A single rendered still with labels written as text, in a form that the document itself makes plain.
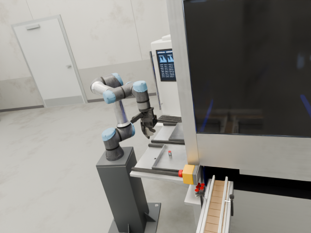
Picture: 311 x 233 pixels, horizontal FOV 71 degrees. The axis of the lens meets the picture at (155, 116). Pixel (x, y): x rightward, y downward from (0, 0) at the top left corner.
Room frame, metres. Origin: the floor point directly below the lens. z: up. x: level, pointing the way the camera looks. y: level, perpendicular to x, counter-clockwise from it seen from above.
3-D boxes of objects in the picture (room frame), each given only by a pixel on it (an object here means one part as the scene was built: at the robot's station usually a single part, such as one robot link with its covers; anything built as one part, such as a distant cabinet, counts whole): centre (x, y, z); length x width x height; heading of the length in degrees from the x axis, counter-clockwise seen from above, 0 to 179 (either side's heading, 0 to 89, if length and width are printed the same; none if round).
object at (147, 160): (1.36, -0.14, 0.87); 0.70 x 0.48 x 0.02; 154
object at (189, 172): (0.90, -0.12, 0.99); 0.08 x 0.07 x 0.07; 64
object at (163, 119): (1.93, -0.19, 0.82); 0.40 x 0.14 x 0.02; 55
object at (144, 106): (1.19, 0.05, 1.32); 0.08 x 0.08 x 0.05
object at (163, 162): (1.18, -0.12, 0.90); 0.34 x 0.26 x 0.04; 65
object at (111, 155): (1.54, 0.39, 0.84); 0.15 x 0.15 x 0.10
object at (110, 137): (1.55, 0.38, 0.96); 0.13 x 0.12 x 0.14; 117
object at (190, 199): (0.87, -0.15, 0.87); 0.14 x 0.13 x 0.02; 64
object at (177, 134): (1.48, -0.27, 0.90); 0.34 x 0.26 x 0.04; 64
